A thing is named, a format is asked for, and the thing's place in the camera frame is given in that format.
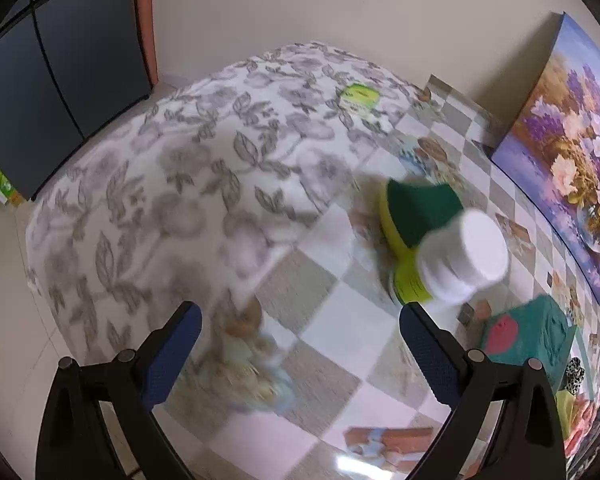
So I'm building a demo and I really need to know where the leopard print scrunchie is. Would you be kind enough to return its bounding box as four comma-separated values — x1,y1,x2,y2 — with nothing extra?
562,356,585,396

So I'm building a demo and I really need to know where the checkered tablecloth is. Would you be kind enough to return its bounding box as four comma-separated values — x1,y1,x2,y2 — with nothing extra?
156,78,600,479

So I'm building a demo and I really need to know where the teal plastic treasure box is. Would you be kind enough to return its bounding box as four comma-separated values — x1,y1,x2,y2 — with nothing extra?
480,295,577,392

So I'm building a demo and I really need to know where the green microfiber cloth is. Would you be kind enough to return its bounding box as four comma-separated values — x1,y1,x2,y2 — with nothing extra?
555,389,576,440

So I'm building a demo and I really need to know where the white tray teal rim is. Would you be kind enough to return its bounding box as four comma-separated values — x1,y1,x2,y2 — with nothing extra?
570,326,600,401

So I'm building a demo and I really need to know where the small green packet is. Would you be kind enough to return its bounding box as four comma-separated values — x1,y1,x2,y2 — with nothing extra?
338,84,380,117

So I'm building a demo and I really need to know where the white pill bottle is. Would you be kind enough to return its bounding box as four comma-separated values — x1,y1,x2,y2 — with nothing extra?
388,208,509,312

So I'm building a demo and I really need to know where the pink white fuzzy sock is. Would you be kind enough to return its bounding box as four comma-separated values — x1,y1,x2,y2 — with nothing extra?
565,396,600,457

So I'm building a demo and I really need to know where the dark cabinet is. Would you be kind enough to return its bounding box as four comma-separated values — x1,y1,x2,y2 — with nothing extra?
0,0,154,198

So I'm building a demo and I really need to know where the green yellow sponge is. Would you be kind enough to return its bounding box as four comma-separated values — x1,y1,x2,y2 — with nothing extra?
379,179,464,259

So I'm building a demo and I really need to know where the grey floral tablecloth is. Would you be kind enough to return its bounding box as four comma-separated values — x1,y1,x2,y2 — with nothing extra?
26,41,418,364

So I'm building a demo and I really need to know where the flower painting canvas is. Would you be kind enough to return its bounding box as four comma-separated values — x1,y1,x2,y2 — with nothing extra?
492,14,600,304

